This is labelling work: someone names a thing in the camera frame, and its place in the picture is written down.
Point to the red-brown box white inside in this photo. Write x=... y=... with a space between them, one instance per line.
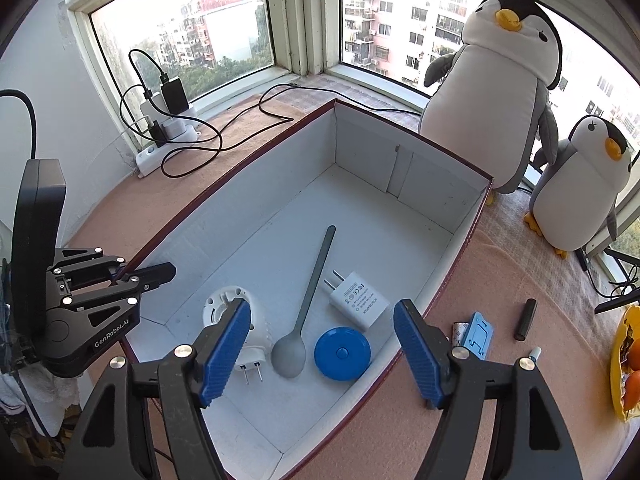
x=280 y=220

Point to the yellow plastic fruit bowl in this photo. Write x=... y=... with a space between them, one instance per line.
x=616 y=360

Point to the white cloth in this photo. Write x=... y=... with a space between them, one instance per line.
x=35 y=395

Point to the grey spoon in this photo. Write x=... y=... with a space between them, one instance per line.
x=289 y=355

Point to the black cylinder tube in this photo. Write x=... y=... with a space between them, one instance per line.
x=525 y=320

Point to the white tube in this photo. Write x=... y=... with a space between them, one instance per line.
x=534 y=353

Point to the orange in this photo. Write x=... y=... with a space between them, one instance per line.
x=632 y=387

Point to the blue round tape measure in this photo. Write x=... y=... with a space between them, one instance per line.
x=342 y=352

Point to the white window frame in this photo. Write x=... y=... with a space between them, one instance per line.
x=300 y=10

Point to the white round plug night light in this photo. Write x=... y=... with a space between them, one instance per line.
x=257 y=340

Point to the small white charger plug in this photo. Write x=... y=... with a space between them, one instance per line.
x=172 y=129

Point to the white power strip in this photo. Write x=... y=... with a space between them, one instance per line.
x=150 y=160

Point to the blue phone stand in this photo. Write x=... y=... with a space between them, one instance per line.
x=477 y=335

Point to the black power adapter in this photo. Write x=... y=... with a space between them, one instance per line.
x=174 y=94

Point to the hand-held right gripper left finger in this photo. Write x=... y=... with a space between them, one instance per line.
x=225 y=355

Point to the patterned white lighter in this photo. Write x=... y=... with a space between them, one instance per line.
x=457 y=332

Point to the small penguin plush toy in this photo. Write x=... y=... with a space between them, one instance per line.
x=580 y=195

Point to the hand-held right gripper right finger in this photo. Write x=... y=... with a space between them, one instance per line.
x=420 y=355

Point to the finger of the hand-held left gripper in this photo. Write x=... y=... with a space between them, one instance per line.
x=155 y=274
x=85 y=260

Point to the small black charger plug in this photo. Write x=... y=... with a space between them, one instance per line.
x=156 y=134

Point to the large penguin plush toy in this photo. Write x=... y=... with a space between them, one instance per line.
x=480 y=110

